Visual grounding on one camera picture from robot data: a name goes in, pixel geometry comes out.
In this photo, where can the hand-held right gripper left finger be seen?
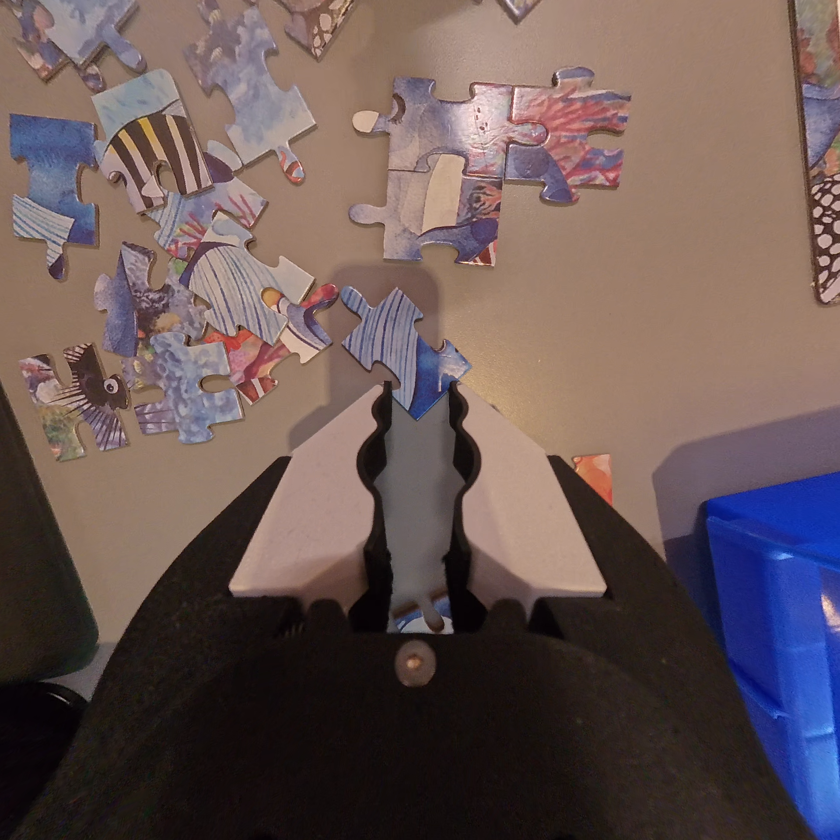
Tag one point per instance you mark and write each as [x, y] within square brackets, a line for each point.
[302, 525]

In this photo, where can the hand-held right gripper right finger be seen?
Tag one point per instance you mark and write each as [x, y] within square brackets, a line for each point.
[531, 525]

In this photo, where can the blue striped puzzle piece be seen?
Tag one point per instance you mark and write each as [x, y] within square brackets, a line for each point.
[394, 341]

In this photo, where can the blue white-patch puzzle piece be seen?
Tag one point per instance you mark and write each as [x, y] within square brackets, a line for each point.
[407, 223]

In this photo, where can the black white spotted puzzle piece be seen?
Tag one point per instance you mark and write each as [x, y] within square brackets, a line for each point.
[315, 26]

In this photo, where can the purple blue puzzle piece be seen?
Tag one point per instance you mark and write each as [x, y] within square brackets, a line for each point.
[518, 8]

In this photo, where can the blue plastic bin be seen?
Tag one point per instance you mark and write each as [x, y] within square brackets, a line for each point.
[774, 590]

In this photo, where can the pile of loose puzzle pieces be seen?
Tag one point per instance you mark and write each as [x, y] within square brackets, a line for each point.
[154, 144]

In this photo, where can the puzzle frame board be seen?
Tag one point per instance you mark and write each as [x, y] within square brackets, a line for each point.
[820, 164]

